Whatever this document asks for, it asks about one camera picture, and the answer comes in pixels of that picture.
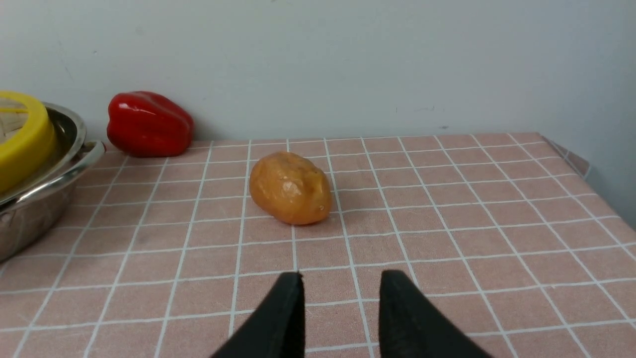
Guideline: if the red toy bell pepper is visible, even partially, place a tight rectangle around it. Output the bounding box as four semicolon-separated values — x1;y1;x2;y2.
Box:
106;90;195;157

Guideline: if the orange toy potato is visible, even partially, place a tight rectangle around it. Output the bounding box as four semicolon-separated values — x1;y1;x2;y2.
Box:
248;151;332;226

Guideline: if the pink checkered tablecloth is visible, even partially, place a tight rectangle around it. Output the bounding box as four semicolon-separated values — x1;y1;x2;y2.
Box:
0;133;636;358

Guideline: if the yellow woven steamer lid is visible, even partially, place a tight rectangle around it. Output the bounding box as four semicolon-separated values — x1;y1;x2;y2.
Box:
0;90;57;193

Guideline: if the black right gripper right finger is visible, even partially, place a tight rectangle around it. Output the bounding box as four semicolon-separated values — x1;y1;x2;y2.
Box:
379;270;491;358

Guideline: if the stainless steel pot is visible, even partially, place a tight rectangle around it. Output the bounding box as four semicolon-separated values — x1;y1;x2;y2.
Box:
0;102;105;262

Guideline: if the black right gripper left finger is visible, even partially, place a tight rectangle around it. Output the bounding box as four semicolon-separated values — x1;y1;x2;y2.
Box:
211;272;305;358

